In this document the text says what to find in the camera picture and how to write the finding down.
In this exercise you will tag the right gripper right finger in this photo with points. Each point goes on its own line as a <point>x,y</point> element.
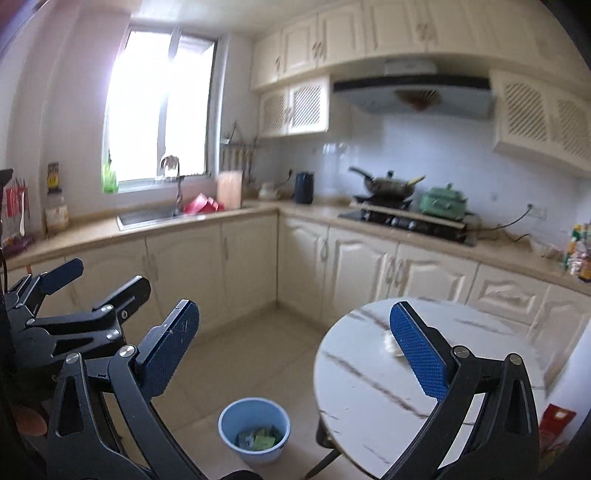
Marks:
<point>450,379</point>

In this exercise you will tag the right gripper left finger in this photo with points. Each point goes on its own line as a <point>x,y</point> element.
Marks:
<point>139,373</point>

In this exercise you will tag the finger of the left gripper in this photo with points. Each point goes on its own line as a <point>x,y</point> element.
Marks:
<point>49,292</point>
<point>127,299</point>

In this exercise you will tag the white wrapper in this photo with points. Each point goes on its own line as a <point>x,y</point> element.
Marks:
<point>392,346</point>

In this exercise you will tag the green snack bag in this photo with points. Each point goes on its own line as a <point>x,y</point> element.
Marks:
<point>259,439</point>

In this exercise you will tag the steel kitchen sink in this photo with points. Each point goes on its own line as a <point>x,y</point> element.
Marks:
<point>146,217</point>

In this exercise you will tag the blue plastic trash bucket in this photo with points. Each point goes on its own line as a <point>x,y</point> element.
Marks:
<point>250,413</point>

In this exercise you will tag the kitchen window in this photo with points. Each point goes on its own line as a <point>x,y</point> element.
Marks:
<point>158,107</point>

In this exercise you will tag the oil bottle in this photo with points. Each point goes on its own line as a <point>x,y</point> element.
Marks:
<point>56,210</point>

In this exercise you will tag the round white marble table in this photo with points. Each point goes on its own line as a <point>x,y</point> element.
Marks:
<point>371,403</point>

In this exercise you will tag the lower cream cabinets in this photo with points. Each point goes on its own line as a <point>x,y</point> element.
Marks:
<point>236,263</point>

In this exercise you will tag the cream cabinets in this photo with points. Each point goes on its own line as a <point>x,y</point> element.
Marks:
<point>236,263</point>
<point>538,72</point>

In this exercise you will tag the red paper bag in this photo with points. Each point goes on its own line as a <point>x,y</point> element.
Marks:
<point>554,421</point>

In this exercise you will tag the green bottle on sill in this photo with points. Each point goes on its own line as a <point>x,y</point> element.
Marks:
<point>108,177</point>

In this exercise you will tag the red basin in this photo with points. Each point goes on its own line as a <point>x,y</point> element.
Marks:
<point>202,204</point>

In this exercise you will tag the wooden cutting board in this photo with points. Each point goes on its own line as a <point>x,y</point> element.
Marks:
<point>229,189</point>

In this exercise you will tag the black gas stove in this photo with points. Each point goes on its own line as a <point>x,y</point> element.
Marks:
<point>404,219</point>

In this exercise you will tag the condiment bottles group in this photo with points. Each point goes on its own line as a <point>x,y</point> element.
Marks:
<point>577,256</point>

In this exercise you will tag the green electric cooker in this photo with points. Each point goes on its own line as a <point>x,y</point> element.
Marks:
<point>444,202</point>

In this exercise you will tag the black wok with lid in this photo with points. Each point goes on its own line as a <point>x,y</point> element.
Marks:
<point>389,185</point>

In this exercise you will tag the dark blue electric kettle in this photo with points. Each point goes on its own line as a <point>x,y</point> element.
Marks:
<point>304,186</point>

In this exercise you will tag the range hood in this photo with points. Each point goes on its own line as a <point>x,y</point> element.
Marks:
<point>435,94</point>

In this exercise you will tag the upper cream cabinets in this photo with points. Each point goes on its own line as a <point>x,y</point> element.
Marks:
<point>538,72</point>

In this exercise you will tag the wall utensil rack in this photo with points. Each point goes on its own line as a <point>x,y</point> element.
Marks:
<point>238,154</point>

